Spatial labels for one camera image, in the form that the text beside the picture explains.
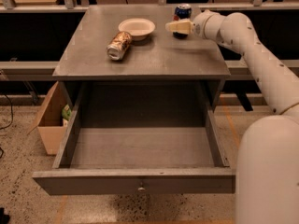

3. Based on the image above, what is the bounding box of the green bag in box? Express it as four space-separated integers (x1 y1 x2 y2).
61 105 71 120

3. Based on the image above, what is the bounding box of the gold crushed soda can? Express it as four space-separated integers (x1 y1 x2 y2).
107 31 132 61

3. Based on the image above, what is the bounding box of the round metal drawer knob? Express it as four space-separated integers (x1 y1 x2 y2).
137 182 147 193

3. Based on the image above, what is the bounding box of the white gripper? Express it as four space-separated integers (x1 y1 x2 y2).
165 10 225 41

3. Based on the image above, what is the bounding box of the grey wooden cabinet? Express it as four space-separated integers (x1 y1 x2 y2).
53 5 230 105

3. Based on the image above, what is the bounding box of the black cable on floor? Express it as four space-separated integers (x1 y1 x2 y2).
0 93 14 132

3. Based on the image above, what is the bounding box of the blue pepsi can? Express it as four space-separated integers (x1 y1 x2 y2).
173 4 192 39

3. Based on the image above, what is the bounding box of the brown cardboard box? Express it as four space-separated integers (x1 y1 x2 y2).
28 82 67 155

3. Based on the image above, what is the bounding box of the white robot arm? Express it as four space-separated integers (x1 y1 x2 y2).
165 10 299 224

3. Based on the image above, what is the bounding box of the white paper bowl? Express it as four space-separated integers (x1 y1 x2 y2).
119 18 155 41

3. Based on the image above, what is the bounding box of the grey open top drawer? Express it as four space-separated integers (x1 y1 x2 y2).
33 83 235 195

